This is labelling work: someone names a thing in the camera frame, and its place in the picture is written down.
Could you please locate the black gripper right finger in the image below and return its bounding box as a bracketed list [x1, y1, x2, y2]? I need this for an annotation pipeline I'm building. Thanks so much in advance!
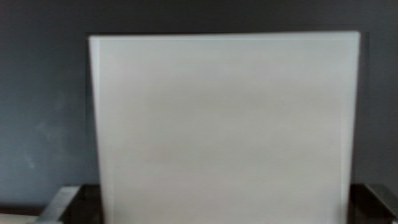
[349, 184, 398, 224]

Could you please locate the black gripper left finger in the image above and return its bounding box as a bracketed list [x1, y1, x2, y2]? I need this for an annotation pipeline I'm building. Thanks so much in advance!
[38, 185, 105, 224]

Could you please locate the white cabinet top block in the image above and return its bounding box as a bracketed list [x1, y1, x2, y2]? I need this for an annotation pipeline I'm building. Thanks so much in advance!
[89, 32, 361, 224]

